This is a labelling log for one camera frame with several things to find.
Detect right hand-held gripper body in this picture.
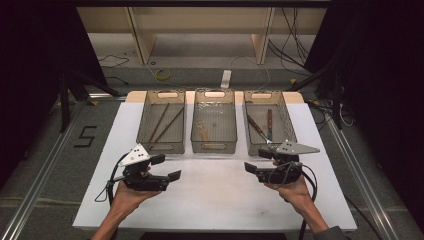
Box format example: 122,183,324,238
256,139,321,185

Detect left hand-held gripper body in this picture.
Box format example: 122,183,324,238
118,143,170,192

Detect wooden-handled knife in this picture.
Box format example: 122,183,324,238
246,114,278,149

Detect wooden-handled fork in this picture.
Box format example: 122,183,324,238
266,108,274,143

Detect transparent grey plastic bin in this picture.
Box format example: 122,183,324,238
243,89,298,157
135,89,187,156
190,87,239,155

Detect dark brown chopstick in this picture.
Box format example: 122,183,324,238
147,102,171,144
149,106,186,150

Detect light wooden-handled utensil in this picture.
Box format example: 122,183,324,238
195,119,226,150

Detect person's right hand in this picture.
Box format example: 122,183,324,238
264,178,316,218

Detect person's left hand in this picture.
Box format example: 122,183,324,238
110,180,162,217

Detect person's grey sleeve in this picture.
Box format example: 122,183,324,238
313,225,351,240

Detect black metal stand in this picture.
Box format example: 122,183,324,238
58,69,123,133
286,63,344,130

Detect white power strip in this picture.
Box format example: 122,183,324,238
220,69,233,90

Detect dark curtain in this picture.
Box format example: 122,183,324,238
304,0,424,231
0,0,108,188

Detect beige shelf unit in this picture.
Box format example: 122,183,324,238
76,6,328,66

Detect right hand-held gripper black cable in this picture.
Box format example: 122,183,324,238
268,160,319,240

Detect hand-held gripper black cable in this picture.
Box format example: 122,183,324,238
268,160,319,240
94,153,129,205

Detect left hand-held gripper black cable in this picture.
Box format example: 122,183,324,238
94,153,129,205

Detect aluminium floor rail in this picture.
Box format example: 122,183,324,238
0,101,84,240
324,114,399,240

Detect white floor cable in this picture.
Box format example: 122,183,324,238
229,54,272,91

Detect yellow cable coil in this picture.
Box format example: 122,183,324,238
155,68,173,82

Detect black hanging cables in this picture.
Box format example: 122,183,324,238
268,6,313,73

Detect thin black floor cable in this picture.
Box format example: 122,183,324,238
98,54,130,69

